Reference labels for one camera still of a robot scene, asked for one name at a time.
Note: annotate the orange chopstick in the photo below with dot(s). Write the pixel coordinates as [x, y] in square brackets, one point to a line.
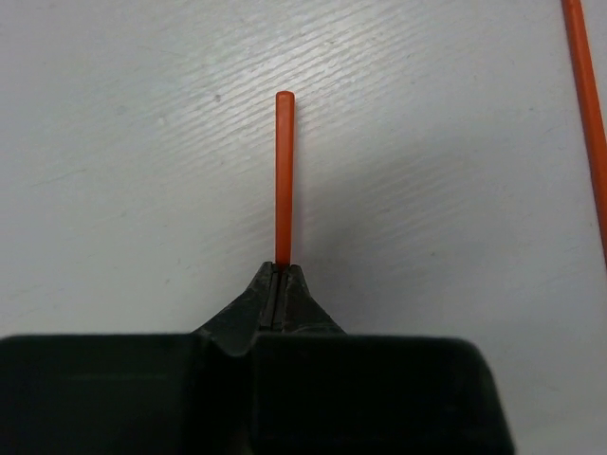
[284, 176]
[589, 106]

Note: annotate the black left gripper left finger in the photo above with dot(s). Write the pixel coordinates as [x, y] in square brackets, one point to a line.
[179, 393]

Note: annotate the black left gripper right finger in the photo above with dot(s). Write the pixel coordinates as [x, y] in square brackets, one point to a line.
[316, 390]

